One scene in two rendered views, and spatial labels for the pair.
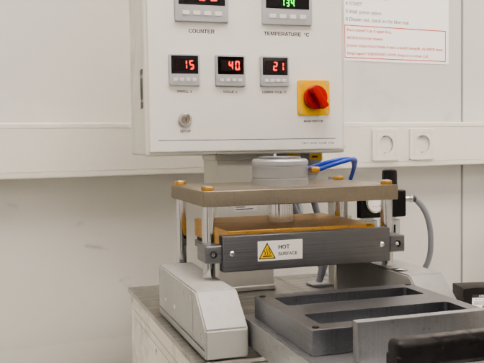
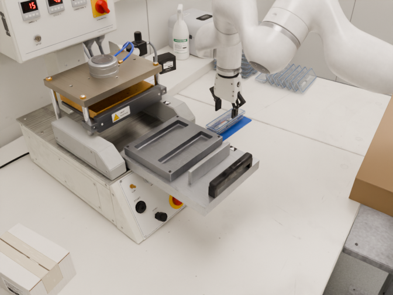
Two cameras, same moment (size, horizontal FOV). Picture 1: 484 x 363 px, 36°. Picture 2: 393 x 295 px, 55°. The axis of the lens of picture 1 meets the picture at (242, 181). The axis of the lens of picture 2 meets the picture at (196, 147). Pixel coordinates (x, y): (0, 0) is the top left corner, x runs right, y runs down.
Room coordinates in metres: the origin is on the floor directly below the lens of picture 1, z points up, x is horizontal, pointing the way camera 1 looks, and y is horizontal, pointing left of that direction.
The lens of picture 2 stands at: (0.08, 0.23, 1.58)
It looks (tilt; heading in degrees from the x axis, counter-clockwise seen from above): 37 degrees down; 329
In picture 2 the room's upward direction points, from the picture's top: straight up
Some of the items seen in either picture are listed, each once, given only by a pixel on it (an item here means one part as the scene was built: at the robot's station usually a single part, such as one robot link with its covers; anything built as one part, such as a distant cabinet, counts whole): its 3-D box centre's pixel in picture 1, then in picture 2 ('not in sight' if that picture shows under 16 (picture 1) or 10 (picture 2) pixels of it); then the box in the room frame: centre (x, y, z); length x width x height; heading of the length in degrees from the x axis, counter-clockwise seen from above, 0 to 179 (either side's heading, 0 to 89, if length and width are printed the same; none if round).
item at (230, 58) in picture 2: not in sight; (228, 45); (1.06, -0.49, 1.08); 0.09 x 0.08 x 0.13; 52
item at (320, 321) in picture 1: (367, 314); (174, 145); (0.79, -0.13, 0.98); 0.20 x 0.17 x 0.03; 108
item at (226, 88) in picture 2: not in sight; (227, 84); (1.06, -0.50, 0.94); 0.10 x 0.08 x 0.11; 17
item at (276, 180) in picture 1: (285, 200); (104, 74); (1.07, -0.06, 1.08); 0.31 x 0.24 x 0.13; 108
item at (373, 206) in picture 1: (377, 214); (135, 55); (1.22, -0.22, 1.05); 0.15 x 0.05 x 0.15; 108
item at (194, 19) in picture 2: not in sight; (197, 31); (1.69, -0.76, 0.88); 0.25 x 0.20 x 0.17; 19
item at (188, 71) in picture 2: not in sight; (161, 74); (1.56, -0.48, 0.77); 0.84 x 0.30 x 0.04; 115
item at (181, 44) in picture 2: not in sight; (180, 33); (1.63, -0.63, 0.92); 0.09 x 0.08 x 0.25; 147
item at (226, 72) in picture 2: not in sight; (228, 68); (1.06, -0.50, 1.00); 0.09 x 0.08 x 0.03; 17
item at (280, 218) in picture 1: (286, 215); (109, 85); (1.03, -0.06, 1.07); 0.22 x 0.17 x 0.10; 108
